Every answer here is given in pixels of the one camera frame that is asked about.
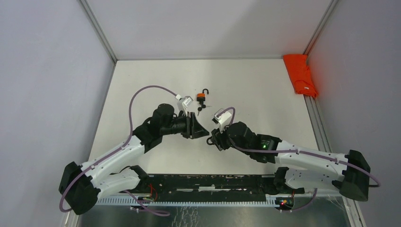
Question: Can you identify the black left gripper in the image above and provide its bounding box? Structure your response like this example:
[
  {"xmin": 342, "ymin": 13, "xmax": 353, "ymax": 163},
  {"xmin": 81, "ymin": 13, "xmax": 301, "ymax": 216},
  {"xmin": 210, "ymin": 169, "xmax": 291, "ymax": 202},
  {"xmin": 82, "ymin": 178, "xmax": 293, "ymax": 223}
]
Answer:
[{"xmin": 161, "ymin": 111, "xmax": 209, "ymax": 139}]

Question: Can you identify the black head key bunch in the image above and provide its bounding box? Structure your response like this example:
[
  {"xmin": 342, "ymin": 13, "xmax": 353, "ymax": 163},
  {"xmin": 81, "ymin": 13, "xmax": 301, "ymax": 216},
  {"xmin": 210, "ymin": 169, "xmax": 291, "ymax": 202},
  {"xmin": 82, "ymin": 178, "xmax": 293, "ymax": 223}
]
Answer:
[{"xmin": 197, "ymin": 101, "xmax": 207, "ymax": 116}]

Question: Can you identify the orange padlock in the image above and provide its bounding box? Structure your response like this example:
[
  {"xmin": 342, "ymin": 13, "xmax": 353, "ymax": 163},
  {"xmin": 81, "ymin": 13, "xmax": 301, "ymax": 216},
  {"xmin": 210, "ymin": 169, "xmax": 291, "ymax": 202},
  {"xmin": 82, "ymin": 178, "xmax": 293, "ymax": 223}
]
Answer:
[{"xmin": 196, "ymin": 88, "xmax": 209, "ymax": 103}]

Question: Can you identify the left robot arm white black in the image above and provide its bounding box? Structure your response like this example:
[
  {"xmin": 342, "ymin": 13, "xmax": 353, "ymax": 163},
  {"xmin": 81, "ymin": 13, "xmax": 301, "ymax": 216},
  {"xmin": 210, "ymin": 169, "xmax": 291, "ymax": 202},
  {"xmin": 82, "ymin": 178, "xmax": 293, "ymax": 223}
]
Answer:
[{"xmin": 59, "ymin": 104, "xmax": 209, "ymax": 215}]

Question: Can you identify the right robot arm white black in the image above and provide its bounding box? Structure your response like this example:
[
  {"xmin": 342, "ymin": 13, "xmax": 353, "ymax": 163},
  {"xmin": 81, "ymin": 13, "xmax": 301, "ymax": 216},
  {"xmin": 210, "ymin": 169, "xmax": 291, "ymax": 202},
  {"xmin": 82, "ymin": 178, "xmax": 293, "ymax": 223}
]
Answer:
[{"xmin": 207, "ymin": 122, "xmax": 371, "ymax": 201}]

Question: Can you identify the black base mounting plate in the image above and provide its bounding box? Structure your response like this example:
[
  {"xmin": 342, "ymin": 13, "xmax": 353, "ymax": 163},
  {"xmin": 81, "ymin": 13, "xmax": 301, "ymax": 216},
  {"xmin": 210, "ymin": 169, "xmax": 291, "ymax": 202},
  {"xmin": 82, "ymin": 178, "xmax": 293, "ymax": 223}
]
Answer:
[{"xmin": 118, "ymin": 174, "xmax": 305, "ymax": 203}]

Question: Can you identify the orange folded cloth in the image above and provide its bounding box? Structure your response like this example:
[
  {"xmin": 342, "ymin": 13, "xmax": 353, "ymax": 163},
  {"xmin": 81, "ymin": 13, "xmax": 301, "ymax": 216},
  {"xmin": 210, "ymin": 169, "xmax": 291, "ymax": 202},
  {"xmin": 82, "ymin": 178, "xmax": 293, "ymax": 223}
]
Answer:
[{"xmin": 283, "ymin": 54, "xmax": 319, "ymax": 98}]

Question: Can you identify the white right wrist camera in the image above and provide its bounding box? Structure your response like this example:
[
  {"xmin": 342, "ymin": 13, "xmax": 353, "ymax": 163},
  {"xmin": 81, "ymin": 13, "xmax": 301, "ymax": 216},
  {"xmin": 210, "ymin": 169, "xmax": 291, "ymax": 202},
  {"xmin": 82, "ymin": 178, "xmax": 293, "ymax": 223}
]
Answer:
[{"xmin": 212, "ymin": 107, "xmax": 235, "ymax": 133}]

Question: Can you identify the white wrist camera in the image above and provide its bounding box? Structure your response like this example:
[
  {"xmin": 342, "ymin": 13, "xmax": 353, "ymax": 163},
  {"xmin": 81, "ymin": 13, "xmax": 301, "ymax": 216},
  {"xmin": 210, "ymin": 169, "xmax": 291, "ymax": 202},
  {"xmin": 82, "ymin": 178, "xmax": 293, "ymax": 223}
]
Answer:
[
  {"xmin": 175, "ymin": 94, "xmax": 193, "ymax": 116},
  {"xmin": 212, "ymin": 107, "xmax": 235, "ymax": 133}
]

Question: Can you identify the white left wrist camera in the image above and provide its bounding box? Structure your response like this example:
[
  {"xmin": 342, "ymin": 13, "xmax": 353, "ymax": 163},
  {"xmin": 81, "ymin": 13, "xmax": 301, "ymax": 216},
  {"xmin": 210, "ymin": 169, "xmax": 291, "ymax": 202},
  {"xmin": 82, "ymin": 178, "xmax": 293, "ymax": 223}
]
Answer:
[{"xmin": 175, "ymin": 94, "xmax": 193, "ymax": 116}]

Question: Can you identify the slotted cable duct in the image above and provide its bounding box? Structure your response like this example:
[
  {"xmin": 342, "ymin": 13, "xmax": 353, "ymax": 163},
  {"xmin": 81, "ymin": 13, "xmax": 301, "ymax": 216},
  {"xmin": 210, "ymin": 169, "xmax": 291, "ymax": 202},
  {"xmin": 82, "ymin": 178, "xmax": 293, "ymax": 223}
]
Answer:
[{"xmin": 82, "ymin": 196, "xmax": 279, "ymax": 208}]

